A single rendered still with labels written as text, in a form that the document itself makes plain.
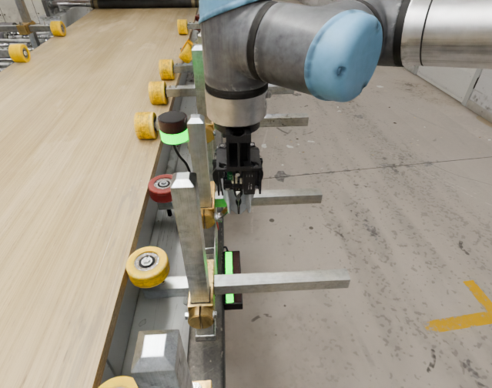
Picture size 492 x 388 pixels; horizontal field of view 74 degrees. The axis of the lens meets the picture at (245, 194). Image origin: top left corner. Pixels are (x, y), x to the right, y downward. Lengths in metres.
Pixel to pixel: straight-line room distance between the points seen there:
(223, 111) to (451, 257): 1.84
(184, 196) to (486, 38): 0.40
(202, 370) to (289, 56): 0.62
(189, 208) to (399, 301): 1.47
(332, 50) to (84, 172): 0.77
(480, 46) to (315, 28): 0.19
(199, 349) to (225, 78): 0.57
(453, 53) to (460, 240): 1.88
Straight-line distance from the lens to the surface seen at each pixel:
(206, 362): 0.78
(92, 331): 0.63
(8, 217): 0.92
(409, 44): 0.47
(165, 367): 0.30
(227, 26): 0.43
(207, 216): 0.81
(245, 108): 0.46
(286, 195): 0.87
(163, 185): 0.85
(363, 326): 1.70
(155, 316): 0.95
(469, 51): 0.47
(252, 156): 0.53
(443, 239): 2.24
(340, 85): 0.37
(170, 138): 0.70
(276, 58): 0.39
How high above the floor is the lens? 1.41
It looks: 39 degrees down
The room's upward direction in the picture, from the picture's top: straight up
